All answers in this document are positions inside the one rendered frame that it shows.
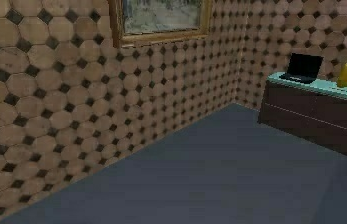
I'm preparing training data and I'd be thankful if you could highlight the black laptop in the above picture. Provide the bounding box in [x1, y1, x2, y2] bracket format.
[279, 52, 325, 85]

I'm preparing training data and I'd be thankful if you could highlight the wooden framed picture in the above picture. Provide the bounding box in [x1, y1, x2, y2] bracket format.
[107, 0, 214, 49]

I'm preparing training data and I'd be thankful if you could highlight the dark brown chest of drawers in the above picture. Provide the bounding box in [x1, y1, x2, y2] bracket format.
[257, 71, 347, 164]

